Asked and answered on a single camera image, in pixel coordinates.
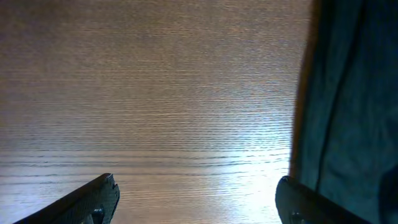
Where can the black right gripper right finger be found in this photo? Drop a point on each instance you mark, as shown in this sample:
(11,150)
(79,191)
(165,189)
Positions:
(298,204)

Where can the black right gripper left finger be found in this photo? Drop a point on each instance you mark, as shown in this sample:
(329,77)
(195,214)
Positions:
(94,202)

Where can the black folded garment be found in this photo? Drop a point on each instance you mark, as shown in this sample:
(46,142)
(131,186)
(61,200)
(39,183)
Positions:
(345,141)

